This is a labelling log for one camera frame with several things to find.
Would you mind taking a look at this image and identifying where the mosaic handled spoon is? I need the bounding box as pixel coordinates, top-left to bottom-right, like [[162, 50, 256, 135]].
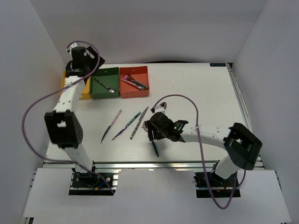
[[151, 141, 159, 157]]

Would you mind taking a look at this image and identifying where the mosaic handled knife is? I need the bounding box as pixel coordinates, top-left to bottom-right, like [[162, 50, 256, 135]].
[[130, 107, 149, 140]]

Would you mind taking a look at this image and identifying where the green handled knife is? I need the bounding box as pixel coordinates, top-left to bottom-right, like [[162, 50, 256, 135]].
[[112, 112, 141, 140]]

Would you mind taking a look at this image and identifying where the green handled spoon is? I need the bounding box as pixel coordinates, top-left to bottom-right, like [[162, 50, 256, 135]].
[[94, 78, 116, 93]]

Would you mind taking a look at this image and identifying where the mosaic handled fork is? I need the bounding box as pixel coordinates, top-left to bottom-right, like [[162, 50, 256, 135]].
[[128, 74, 149, 90]]

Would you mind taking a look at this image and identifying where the pink handled fork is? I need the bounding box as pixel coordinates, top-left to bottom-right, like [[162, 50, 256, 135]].
[[121, 78, 144, 91]]

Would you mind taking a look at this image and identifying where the green handled fork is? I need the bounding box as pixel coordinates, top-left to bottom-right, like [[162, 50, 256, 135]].
[[123, 74, 149, 90]]

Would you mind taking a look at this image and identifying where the pink handled knife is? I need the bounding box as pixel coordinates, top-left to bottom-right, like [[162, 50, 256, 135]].
[[100, 109, 122, 143]]

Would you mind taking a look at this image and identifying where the pink handled spoon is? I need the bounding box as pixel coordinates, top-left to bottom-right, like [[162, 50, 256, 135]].
[[160, 102, 167, 109]]

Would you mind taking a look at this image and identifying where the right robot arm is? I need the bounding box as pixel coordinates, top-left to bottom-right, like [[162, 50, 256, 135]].
[[143, 112, 262, 186]]

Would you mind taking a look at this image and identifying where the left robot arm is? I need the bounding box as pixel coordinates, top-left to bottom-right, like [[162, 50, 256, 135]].
[[44, 46, 105, 186]]

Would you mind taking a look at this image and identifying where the green container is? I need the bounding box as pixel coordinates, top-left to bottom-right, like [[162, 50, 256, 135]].
[[90, 67, 120, 99]]

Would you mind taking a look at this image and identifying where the yellow container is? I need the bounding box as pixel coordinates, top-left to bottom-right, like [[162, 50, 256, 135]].
[[61, 70, 92, 100]]

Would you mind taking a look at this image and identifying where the red container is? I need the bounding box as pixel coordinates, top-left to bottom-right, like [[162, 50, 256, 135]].
[[119, 66, 150, 98]]

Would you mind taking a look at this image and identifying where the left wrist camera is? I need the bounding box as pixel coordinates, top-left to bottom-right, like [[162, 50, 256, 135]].
[[84, 49, 94, 59]]

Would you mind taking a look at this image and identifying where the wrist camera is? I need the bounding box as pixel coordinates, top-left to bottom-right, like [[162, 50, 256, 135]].
[[151, 105, 166, 114], [84, 49, 94, 59]]

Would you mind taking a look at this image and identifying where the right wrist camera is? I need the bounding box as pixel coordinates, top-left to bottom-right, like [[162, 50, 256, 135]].
[[151, 105, 166, 114]]

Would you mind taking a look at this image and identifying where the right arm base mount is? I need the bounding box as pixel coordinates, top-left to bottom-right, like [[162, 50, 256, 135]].
[[193, 172, 235, 198]]

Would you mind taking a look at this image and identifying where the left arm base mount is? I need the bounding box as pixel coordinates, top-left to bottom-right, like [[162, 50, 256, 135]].
[[69, 165, 116, 196]]

